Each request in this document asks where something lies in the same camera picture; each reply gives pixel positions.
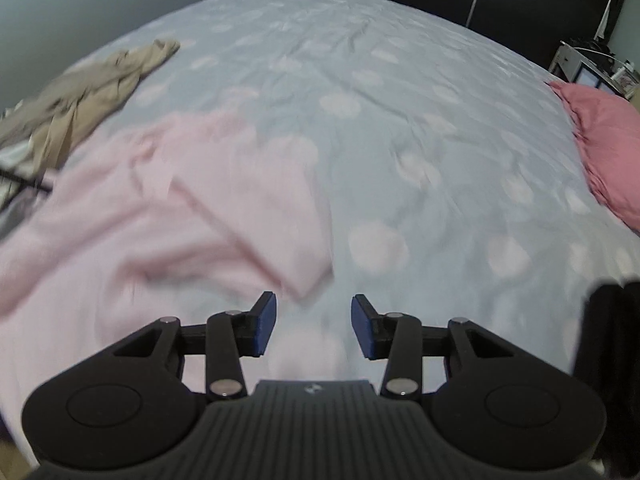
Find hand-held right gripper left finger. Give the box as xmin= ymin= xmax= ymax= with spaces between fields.
xmin=114 ymin=291 xmax=277 ymax=402

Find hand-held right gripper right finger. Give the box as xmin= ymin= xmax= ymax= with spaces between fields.
xmin=351 ymin=294 xmax=516 ymax=402

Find light pink embossed garment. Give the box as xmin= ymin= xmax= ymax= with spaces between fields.
xmin=0 ymin=110 xmax=336 ymax=441

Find black clothes pile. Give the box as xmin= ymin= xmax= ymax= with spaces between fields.
xmin=570 ymin=280 xmax=640 ymax=480

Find black thin rod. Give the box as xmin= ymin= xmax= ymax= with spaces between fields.
xmin=0 ymin=169 xmax=53 ymax=193

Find beige tights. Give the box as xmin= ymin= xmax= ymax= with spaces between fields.
xmin=0 ymin=39 xmax=181 ymax=168

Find pink pillow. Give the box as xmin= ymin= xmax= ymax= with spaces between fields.
xmin=547 ymin=80 xmax=640 ymax=236

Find white nightstand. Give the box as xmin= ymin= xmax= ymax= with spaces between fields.
xmin=548 ymin=42 xmax=640 ymax=98

